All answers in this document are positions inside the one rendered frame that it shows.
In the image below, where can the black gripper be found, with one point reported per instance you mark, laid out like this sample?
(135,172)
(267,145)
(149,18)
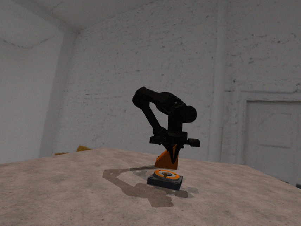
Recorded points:
(157,139)

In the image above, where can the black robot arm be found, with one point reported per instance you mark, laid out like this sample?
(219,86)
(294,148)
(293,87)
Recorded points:
(169,104)

